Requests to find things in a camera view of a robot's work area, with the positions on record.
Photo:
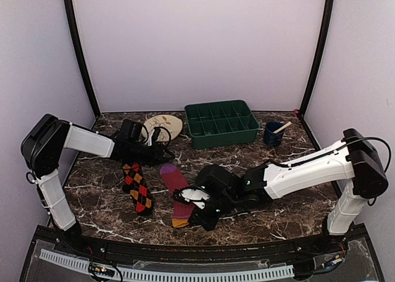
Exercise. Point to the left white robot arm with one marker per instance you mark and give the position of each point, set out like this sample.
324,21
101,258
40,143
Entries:
43,147

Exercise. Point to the right black frame post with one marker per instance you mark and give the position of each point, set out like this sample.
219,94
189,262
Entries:
321,42

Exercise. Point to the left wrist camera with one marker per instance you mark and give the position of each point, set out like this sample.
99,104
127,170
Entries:
153,136

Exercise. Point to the wooden stick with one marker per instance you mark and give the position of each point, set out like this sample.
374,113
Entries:
282,127

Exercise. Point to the small circuit board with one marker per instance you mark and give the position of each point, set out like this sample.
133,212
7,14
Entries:
98,270

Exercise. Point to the black frame post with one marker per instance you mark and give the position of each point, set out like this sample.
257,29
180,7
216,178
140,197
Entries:
321,42
80,57

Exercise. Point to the green compartment tray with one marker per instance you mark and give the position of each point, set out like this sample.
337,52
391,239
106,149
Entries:
221,123

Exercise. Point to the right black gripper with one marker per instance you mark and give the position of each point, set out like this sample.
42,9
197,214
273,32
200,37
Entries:
208,223

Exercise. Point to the beige floral plate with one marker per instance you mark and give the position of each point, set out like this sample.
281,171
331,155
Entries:
170,126

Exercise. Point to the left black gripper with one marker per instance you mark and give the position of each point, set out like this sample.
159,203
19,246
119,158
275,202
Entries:
157,157

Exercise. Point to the black front rail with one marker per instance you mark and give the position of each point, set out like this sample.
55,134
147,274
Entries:
301,250

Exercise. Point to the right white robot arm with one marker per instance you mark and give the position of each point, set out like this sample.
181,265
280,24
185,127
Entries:
352,159

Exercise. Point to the black orange argyle sock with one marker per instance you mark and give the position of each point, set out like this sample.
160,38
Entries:
135,185

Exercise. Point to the dark blue mug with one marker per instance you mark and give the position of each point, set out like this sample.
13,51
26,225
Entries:
272,139

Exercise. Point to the white slotted cable duct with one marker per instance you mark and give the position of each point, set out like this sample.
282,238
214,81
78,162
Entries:
149,271

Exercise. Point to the maroon purple striped sock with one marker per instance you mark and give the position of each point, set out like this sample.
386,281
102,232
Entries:
176,182

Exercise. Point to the left black frame post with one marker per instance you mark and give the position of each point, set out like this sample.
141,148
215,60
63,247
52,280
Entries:
80,57

